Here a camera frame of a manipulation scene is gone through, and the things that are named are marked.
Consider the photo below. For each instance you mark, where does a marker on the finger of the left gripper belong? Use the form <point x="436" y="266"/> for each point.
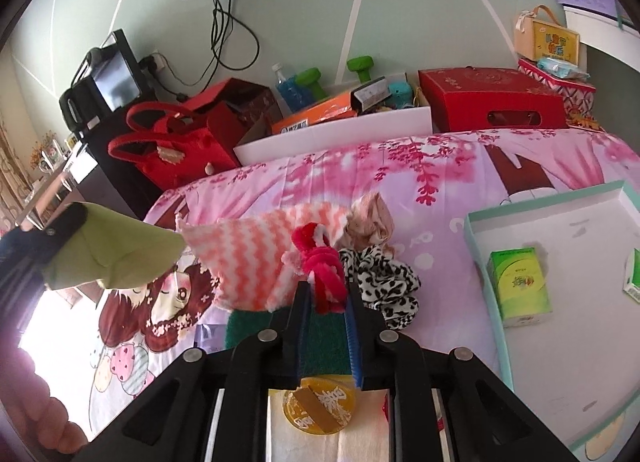
<point x="57" y="236"/>

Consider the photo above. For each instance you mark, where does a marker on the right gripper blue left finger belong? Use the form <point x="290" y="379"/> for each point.
<point x="294" y="335"/>

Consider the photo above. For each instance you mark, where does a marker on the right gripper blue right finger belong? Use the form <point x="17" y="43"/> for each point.
<point x="366" y="355"/>

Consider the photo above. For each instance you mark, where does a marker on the yellow green scouring sponge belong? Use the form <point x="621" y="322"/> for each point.
<point x="326" y="350"/>

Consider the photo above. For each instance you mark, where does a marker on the leopard print scrunchie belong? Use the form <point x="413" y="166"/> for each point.
<point x="386" y="284"/>

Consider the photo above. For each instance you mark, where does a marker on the round yellow packaged sponge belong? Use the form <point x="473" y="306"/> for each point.
<point x="320" y="405"/>

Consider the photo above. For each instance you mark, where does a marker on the light green cloth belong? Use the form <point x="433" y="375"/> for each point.
<point x="115" y="250"/>

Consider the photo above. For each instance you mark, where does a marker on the pink zigzag striped cloth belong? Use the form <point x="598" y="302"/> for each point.
<point x="244" y="256"/>

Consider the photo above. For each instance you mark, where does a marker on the beige pink scrunchie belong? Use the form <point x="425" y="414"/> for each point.
<point x="369" y="223"/>

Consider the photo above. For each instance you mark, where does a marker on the green tissue pack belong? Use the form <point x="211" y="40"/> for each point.
<point x="631" y="284"/>
<point x="519" y="286"/>

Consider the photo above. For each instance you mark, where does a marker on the person's left hand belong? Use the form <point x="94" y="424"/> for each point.
<point x="33" y="410"/>

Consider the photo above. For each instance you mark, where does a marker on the red felt handbag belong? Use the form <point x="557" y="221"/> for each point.
<point x="174" y="146"/>

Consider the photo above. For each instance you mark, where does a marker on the small black monitor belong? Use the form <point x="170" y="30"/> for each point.
<point x="108" y="78"/>

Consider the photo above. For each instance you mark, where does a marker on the teal shallow cardboard tray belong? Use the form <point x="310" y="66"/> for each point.
<point x="578" y="367"/>

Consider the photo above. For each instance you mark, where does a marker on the white foam board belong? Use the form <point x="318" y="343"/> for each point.
<point x="347" y="132"/>

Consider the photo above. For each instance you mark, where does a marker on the open dark red box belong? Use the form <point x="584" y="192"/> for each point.
<point x="233" y="106"/>

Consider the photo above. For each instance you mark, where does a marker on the orange cardboard box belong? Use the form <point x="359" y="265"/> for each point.
<point x="332" y="109"/>

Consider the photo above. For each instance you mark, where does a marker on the blue liquid plastic bottle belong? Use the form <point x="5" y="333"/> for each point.
<point x="296" y="97"/>

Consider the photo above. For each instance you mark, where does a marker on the green dumbbell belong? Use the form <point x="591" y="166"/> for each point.
<point x="361" y="66"/>
<point x="310" y="80"/>

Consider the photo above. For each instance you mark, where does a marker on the red gift box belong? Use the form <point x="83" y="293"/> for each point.
<point x="478" y="98"/>

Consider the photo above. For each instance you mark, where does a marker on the red white patterned box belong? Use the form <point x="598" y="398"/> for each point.
<point x="578" y="96"/>

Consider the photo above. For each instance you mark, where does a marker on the blue wet wipes pack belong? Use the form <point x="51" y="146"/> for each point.
<point x="562" y="69"/>

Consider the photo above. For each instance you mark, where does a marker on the yellow children gift case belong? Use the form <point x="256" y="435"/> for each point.
<point x="538" y="34"/>

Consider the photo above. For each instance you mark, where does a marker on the white desk shelf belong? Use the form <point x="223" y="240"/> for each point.
<point x="604" y="34"/>

